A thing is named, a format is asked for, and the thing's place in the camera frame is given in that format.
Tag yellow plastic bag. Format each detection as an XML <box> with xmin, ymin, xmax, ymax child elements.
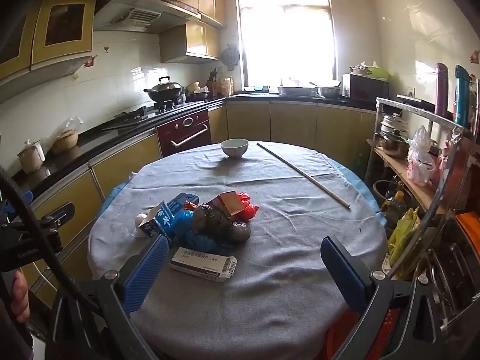
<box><xmin>386</xmin><ymin>207</ymin><xmax>421</xmax><ymax>271</ymax></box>

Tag teal thermos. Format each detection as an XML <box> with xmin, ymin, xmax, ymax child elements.
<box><xmin>452</xmin><ymin>65</ymin><xmax>471</xmax><ymax>128</ymax></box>

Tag metal tray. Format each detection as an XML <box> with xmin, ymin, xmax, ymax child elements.
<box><xmin>277</xmin><ymin>84</ymin><xmax>317</xmax><ymax>96</ymax></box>

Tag black wok with lid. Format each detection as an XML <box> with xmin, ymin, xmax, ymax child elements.
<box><xmin>143</xmin><ymin>76</ymin><xmax>185</xmax><ymax>103</ymax></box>

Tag grey tablecloth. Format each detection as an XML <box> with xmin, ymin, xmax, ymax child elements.
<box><xmin>87</xmin><ymin>142</ymin><xmax>389</xmax><ymax>360</ymax></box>

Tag curved chrome wire rack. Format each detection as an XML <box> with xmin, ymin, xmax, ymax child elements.
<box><xmin>386</xmin><ymin>79</ymin><xmax>480</xmax><ymax>346</ymax></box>

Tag cooking oil bottle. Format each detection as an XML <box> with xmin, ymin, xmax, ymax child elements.
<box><xmin>382</xmin><ymin>190</ymin><xmax>407</xmax><ymax>226</ymax></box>

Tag microwave oven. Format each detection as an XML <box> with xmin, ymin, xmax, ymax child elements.
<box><xmin>341</xmin><ymin>73</ymin><xmax>391</xmax><ymax>102</ymax></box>

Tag large dark red bag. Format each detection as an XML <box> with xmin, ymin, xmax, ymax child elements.
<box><xmin>437</xmin><ymin>135</ymin><xmax>460</xmax><ymax>184</ymax></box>

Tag black cable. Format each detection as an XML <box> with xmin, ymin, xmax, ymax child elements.
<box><xmin>0</xmin><ymin>167</ymin><xmax>113</xmax><ymax>323</ymax></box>

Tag window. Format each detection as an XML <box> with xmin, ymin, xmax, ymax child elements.
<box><xmin>235</xmin><ymin>0</ymin><xmax>335</xmax><ymax>88</ymax></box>

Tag orange cardboard box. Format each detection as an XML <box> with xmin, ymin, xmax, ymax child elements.
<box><xmin>207</xmin><ymin>190</ymin><xmax>246</xmax><ymax>218</ymax></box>

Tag red plastic bag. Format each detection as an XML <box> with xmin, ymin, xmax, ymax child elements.
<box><xmin>184</xmin><ymin>191</ymin><xmax>260</xmax><ymax>222</ymax></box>

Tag steel shelf unit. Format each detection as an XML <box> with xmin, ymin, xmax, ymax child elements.
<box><xmin>364</xmin><ymin>97</ymin><xmax>466</xmax><ymax>214</ymax></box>

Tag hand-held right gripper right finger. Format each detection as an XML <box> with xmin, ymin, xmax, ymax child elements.
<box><xmin>320</xmin><ymin>235</ymin><xmax>466</xmax><ymax>360</ymax></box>

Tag purple thermos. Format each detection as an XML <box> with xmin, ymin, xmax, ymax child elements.
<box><xmin>434</xmin><ymin>62</ymin><xmax>449</xmax><ymax>118</ymax></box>

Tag person's left hand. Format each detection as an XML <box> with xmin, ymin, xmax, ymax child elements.
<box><xmin>11</xmin><ymin>270</ymin><xmax>31</xmax><ymax>324</ymax></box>

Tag black plastic bag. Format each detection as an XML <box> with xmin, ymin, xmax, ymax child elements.
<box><xmin>191</xmin><ymin>204</ymin><xmax>251</xmax><ymax>244</ymax></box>

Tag pink white plastic bag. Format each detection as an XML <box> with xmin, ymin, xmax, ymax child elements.
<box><xmin>407</xmin><ymin>125</ymin><xmax>437</xmax><ymax>187</ymax></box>

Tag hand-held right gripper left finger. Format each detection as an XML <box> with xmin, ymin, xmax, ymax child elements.
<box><xmin>49</xmin><ymin>234</ymin><xmax>170</xmax><ymax>360</ymax></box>

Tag range hood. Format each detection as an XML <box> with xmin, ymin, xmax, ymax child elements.
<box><xmin>93</xmin><ymin>0</ymin><xmax>201</xmax><ymax>34</ymax></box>

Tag orange board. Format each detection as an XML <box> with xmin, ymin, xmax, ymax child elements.
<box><xmin>459</xmin><ymin>212</ymin><xmax>480</xmax><ymax>244</ymax></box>

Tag white medicine box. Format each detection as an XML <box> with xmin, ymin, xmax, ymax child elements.
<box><xmin>169</xmin><ymin>248</ymin><xmax>238</xmax><ymax>283</ymax></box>

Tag blue plastic bag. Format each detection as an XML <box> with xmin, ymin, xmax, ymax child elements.
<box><xmin>169</xmin><ymin>210</ymin><xmax>233</xmax><ymax>256</ymax></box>

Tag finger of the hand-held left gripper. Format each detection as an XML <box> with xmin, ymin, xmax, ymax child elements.
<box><xmin>39</xmin><ymin>202</ymin><xmax>76</xmax><ymax>230</ymax></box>

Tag yellow base cabinets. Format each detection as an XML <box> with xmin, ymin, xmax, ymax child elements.
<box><xmin>15</xmin><ymin>101</ymin><xmax>377</xmax><ymax>308</ymax></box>

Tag white tissue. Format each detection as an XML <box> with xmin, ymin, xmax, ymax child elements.
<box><xmin>133</xmin><ymin>213</ymin><xmax>151</xmax><ymax>238</ymax></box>

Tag green plastic bag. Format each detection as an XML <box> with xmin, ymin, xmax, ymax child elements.
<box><xmin>365</xmin><ymin>61</ymin><xmax>391</xmax><ymax>80</ymax></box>

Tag white bowl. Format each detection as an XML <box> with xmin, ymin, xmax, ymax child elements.
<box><xmin>220</xmin><ymin>138</ymin><xmax>250</xmax><ymax>158</ymax></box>

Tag small wall fan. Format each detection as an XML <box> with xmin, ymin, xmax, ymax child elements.
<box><xmin>220</xmin><ymin>44</ymin><xmax>241</xmax><ymax>71</ymax></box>

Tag dark round basin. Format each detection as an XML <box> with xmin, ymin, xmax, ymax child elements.
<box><xmin>373</xmin><ymin>180</ymin><xmax>394</xmax><ymax>211</ymax></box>

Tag long wooden stick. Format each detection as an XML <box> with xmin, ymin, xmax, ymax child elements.
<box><xmin>256</xmin><ymin>142</ymin><xmax>350</xmax><ymax>209</ymax></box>

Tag dark red oven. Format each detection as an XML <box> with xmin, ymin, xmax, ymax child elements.
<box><xmin>156</xmin><ymin>109</ymin><xmax>211</xmax><ymax>157</ymax></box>

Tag dark blue cardboard box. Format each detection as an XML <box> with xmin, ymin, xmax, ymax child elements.
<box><xmin>137</xmin><ymin>192</ymin><xmax>200</xmax><ymax>239</ymax></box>

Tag steel cooking pot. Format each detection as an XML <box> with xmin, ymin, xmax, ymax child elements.
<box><xmin>379</xmin><ymin>129</ymin><xmax>409</xmax><ymax>159</ymax></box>

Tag black gas stove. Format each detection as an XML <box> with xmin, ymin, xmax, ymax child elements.
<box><xmin>100</xmin><ymin>99</ymin><xmax>188</xmax><ymax>133</ymax></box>

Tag red plastic basket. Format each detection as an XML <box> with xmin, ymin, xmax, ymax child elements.
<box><xmin>324</xmin><ymin>305</ymin><xmax>404</xmax><ymax>360</ymax></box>

